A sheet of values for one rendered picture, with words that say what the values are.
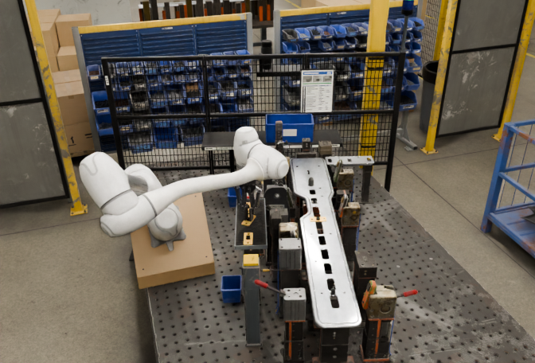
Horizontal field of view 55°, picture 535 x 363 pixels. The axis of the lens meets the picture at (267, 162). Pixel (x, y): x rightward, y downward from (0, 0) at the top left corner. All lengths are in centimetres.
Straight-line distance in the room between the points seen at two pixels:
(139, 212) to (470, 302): 166
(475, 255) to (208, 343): 244
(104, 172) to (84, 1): 720
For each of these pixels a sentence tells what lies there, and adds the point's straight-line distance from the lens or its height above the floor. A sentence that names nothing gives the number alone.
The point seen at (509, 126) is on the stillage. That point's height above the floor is 94.
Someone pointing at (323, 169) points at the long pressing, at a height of 100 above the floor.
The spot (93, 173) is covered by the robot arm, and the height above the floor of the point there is 159.
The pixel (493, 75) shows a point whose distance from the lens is 577.
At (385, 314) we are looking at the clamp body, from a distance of 221.
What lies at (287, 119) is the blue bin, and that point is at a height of 113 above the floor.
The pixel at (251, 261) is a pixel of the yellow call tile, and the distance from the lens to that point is 211.
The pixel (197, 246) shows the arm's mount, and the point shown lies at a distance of 273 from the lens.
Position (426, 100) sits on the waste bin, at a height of 38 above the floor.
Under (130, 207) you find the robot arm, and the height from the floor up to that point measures 148.
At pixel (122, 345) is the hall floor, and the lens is 349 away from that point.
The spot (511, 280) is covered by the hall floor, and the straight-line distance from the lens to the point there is 412.
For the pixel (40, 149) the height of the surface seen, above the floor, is 63.
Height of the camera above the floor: 250
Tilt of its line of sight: 29 degrees down
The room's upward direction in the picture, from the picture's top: 1 degrees counter-clockwise
